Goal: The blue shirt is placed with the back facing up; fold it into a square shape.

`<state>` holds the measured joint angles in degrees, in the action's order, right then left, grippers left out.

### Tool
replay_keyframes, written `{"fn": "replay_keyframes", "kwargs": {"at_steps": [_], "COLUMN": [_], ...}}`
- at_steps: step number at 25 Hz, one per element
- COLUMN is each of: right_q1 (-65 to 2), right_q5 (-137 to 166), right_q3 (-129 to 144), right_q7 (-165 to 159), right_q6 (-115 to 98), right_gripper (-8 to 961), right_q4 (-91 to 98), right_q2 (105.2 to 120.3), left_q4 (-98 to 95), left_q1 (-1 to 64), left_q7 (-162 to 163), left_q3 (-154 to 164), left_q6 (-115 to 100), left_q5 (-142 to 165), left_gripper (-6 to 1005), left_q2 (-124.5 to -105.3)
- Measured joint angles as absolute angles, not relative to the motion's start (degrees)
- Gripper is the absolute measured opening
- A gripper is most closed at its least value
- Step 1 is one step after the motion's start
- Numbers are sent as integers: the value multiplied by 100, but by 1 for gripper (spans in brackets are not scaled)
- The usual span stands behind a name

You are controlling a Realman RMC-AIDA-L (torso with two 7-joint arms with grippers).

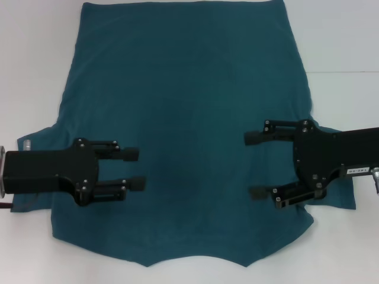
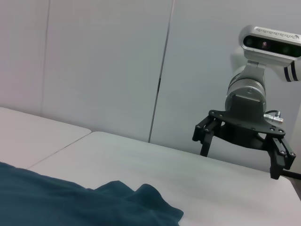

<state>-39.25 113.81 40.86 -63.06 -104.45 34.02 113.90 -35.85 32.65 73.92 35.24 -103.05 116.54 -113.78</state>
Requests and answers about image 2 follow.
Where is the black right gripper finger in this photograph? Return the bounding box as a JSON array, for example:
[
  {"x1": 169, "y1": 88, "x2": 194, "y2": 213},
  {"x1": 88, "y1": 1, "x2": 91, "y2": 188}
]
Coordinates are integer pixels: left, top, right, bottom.
[
  {"x1": 265, "y1": 135, "x2": 296, "y2": 180},
  {"x1": 192, "y1": 114, "x2": 221, "y2": 158}
]

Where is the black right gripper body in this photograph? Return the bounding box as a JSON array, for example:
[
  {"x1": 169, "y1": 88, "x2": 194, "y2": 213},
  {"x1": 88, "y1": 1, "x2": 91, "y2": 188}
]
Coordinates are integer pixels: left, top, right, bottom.
[{"x1": 208, "y1": 94, "x2": 286, "y2": 151}]

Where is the blue shirt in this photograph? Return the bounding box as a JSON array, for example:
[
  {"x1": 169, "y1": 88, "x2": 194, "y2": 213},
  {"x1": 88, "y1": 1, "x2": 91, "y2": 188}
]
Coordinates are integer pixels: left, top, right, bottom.
[{"x1": 0, "y1": 161, "x2": 184, "y2": 226}]

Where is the silver metal cable connector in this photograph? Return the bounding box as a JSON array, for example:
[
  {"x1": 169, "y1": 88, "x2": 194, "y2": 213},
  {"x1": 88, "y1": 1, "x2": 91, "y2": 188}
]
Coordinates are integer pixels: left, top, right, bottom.
[{"x1": 263, "y1": 110, "x2": 285, "y2": 123}]

